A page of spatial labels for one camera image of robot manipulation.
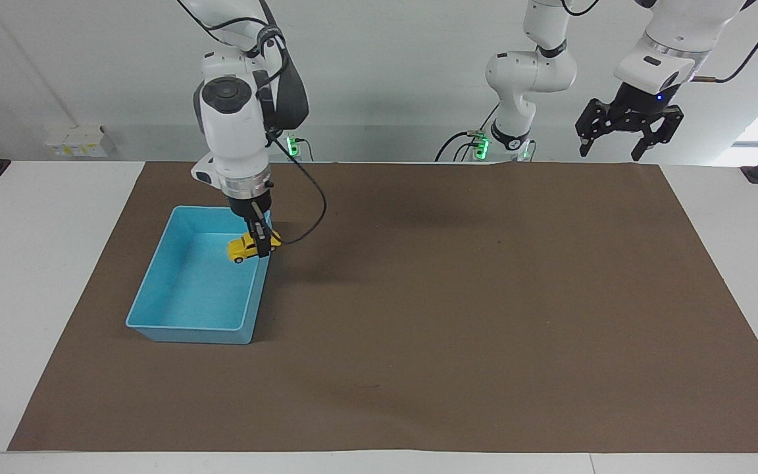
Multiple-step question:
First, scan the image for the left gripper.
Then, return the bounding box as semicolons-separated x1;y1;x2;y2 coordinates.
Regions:
574;81;685;163

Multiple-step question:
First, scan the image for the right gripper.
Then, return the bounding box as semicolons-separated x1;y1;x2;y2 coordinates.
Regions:
228;190;274;223

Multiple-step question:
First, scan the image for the yellow toy beetle car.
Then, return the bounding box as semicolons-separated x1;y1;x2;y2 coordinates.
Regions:
226;230;283;265

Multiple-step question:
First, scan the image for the light blue plastic bin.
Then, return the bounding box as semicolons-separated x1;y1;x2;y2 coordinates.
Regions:
125;205;274;346

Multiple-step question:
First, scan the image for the black cable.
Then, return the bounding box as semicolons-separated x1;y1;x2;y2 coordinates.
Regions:
691;0;758;84
434;130;493;163
265;129;328;246

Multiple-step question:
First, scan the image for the white wall socket box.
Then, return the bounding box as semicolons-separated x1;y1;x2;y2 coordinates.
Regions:
45;124;117;159

